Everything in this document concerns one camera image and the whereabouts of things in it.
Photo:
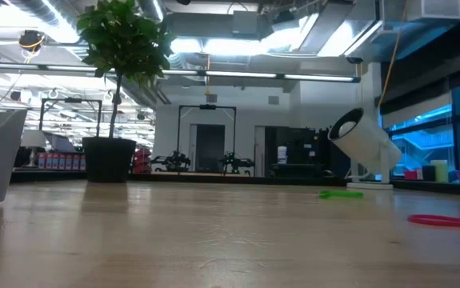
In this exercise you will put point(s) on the white block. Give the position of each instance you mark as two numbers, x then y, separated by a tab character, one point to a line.
419	174

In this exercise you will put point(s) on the red block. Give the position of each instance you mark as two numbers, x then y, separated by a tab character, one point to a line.
410	175

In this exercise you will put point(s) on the dark security camera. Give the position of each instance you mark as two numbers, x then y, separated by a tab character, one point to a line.
354	60

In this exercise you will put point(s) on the row of red boxes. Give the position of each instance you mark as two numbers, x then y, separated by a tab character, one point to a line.
61	162

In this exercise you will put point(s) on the red stacked crates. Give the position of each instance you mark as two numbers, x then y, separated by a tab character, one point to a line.
142	160

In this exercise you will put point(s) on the black background robot arm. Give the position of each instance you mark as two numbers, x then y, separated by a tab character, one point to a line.
235	162
173	162

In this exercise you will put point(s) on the long ceiling light bar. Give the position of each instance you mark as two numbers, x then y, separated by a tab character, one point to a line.
233	74

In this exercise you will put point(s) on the white spotlight lamp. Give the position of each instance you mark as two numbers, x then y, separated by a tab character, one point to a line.
367	144

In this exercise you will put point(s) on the green plant in black pot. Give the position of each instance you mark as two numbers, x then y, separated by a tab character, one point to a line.
107	160

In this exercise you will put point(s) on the black cabinet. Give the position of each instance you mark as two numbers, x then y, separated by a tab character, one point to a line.
301	144

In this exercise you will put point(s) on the tall black frame station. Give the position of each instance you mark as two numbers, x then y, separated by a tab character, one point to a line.
207	106

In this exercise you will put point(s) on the long red rubber band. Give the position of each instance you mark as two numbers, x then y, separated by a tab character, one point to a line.
445	221

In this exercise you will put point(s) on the grey door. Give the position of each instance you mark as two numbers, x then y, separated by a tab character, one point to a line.
209	148

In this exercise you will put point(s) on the white table lamp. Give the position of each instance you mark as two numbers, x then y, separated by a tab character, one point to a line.
33	138

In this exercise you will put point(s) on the green rubber band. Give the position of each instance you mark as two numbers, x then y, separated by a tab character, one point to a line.
341	194

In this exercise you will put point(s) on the yellow-green cup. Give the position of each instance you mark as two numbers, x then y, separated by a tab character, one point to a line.
441	172

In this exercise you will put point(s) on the grey open laptop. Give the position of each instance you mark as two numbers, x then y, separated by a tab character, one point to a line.
59	142

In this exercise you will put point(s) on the black cup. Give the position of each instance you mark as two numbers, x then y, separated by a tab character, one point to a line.
427	174

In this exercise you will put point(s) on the white plastic tub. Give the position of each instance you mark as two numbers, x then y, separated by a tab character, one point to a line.
282	155

